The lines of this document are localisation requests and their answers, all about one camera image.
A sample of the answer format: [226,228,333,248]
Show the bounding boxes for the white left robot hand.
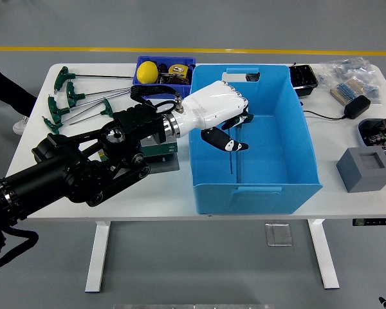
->
[173,80,255,153]

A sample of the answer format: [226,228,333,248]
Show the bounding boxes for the large green T-handle wrench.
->
[236,113,255,184]

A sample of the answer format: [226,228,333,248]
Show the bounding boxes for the green metal wrench stand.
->
[138,133,181,171]

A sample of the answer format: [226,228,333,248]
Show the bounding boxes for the large light blue plastic box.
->
[188,64,325,216]

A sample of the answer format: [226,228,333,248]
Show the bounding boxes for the assorted metal hardware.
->
[157,72,193,86]

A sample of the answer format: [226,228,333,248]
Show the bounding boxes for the yellow tape measure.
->
[169,64,189,78]

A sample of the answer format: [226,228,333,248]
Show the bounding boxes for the small dark blue parts bin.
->
[133,56,198,97]

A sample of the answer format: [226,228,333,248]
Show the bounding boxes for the yellow foam ball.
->
[136,61,160,84]

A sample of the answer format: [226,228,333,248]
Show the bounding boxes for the white table leg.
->
[84,221,112,294]
[307,218,340,290]

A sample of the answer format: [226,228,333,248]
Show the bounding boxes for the table height control panel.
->
[352,218,386,227]

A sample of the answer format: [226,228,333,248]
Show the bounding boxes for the black plastic tray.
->
[289,64,319,98]

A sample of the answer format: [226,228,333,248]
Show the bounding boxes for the metal floor plate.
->
[264,222,293,247]

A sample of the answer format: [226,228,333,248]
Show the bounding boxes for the grey foam block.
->
[336,147,386,193]

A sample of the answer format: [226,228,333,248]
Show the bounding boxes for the taped resistor bundle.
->
[329,79,366,106]

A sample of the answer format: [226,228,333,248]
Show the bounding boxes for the clear bags of components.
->
[317,57,384,106]

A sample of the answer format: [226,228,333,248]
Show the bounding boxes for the black power adapter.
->
[344,95,372,120]

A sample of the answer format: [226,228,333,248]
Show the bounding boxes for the person's white shoe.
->
[12,115,30,136]

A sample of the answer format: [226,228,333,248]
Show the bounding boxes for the person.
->
[0,62,39,110]

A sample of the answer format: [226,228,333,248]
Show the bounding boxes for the black adapter cable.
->
[300,102,348,121]

